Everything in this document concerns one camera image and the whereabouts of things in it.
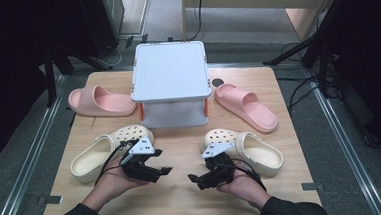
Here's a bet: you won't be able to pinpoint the cream perforated clog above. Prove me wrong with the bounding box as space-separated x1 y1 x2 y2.
198 124 286 182
67 123 158 185

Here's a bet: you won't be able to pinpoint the left hand-held gripper cable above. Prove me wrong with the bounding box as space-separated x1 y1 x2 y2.
91 139 138 186

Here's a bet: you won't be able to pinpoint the black floor cables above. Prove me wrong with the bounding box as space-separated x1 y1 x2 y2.
276 72 344 116

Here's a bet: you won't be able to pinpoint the white two-tier shoe rack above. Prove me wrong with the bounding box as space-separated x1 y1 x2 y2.
127 39 215 131

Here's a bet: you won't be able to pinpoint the hanging black cable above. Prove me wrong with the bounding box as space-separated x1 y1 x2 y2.
185 0 207 42

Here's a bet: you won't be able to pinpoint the metal floor rail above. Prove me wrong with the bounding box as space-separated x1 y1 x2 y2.
0 74 77 215
310 75 381 215

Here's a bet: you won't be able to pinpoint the white floor cable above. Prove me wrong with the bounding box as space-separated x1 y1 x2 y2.
96 41 124 69

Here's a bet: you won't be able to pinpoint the right hand-held gripper cable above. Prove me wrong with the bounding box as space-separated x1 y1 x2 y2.
228 158 269 195

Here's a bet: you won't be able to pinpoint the person's right hand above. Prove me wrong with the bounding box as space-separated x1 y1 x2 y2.
215 168 271 212

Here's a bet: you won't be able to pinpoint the dark cabinet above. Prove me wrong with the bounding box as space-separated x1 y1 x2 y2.
78 0 128 60

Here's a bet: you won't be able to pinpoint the hand-held gripper cable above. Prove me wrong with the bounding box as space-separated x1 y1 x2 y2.
91 139 138 186
228 158 269 195

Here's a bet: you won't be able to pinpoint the black tripod stand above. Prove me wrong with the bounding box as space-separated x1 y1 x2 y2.
259 0 349 101
40 38 116 109

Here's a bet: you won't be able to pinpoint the person's left hand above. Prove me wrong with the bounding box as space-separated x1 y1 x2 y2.
91 157 151 209

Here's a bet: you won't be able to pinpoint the pink slide slipper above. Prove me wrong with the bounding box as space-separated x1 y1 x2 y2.
66 83 139 121
213 80 280 137

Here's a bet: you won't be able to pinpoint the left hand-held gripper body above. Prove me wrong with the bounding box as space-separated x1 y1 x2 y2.
117 134 164 186

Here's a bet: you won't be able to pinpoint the grey tape strip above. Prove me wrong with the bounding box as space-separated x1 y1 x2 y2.
300 180 326 193
37 193 64 207

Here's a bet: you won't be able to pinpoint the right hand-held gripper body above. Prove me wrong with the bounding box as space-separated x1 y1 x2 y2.
197 141 238 189

